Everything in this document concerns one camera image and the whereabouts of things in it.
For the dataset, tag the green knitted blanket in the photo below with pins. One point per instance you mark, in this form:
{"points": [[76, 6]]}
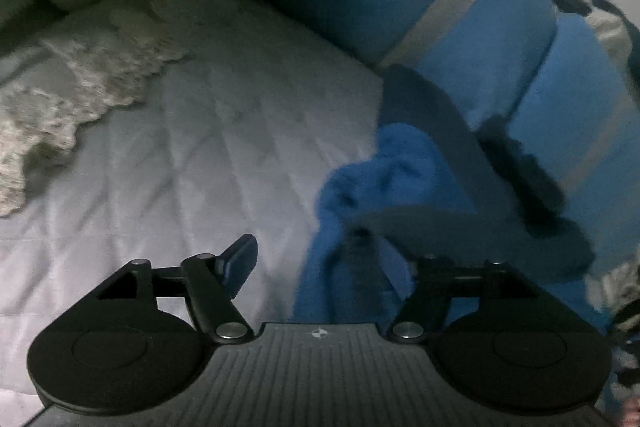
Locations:
{"points": [[82, 58]]}

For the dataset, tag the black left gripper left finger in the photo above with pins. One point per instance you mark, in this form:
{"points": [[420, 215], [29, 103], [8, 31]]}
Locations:
{"points": [[143, 335]]}

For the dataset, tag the pink navy folded garment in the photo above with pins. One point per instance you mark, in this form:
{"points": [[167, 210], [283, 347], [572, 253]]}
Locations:
{"points": [[619, 36]]}

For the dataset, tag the grey white patterned cloth pile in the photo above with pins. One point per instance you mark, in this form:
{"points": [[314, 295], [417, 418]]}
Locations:
{"points": [[615, 296]]}

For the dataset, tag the grey quilted bedspread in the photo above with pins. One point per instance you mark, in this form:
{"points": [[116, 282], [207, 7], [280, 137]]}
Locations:
{"points": [[238, 136]]}

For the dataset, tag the right blue striped pillow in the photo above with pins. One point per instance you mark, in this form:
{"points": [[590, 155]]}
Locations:
{"points": [[580, 121]]}

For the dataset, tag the blue fleece jacket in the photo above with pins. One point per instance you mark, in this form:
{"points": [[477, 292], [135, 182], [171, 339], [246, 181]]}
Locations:
{"points": [[434, 188]]}

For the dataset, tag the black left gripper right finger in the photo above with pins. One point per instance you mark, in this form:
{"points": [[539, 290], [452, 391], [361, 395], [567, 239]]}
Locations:
{"points": [[501, 340]]}

